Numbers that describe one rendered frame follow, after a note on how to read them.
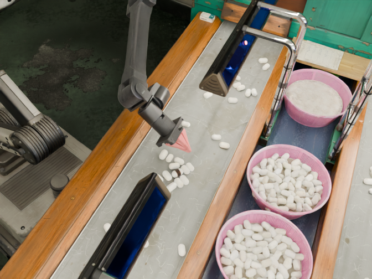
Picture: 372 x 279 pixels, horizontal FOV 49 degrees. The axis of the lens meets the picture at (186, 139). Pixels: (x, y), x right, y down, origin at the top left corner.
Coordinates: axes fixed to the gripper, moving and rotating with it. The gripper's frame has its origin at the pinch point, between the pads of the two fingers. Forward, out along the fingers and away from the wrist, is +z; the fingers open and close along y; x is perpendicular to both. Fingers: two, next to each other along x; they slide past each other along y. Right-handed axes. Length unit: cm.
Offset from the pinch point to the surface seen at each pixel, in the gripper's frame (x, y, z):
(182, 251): -2.5, -29.1, 11.6
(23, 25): 174, 120, -77
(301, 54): -12, 70, 20
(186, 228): 0.3, -21.5, 11.5
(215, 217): -5.9, -16.0, 14.9
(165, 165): 9.8, -3.2, 0.4
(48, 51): 152, 103, -52
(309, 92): -14, 53, 28
